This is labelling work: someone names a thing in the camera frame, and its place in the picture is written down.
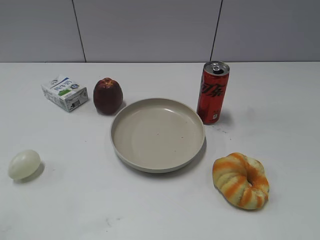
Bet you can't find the red soda can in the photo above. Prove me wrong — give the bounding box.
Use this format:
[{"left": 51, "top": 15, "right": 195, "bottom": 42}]
[{"left": 196, "top": 61, "right": 230, "bottom": 125}]

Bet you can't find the white egg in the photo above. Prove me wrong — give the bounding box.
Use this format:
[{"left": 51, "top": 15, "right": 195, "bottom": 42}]
[{"left": 8, "top": 149, "right": 41, "bottom": 180}]

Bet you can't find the orange striped bread ring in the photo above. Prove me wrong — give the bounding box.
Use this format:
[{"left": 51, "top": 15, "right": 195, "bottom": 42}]
[{"left": 212, "top": 152, "right": 270, "bottom": 211}]

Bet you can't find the small white milk carton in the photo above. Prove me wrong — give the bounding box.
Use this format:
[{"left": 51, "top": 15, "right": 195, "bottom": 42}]
[{"left": 41, "top": 75, "right": 89, "bottom": 113}]

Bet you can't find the beige round plate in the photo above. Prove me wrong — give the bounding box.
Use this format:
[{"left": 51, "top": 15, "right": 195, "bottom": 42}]
[{"left": 109, "top": 98, "right": 206, "bottom": 174}]

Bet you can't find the dark red apple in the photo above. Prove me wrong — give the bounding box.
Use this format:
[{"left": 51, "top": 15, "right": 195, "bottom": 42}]
[{"left": 93, "top": 77, "right": 123, "bottom": 115}]

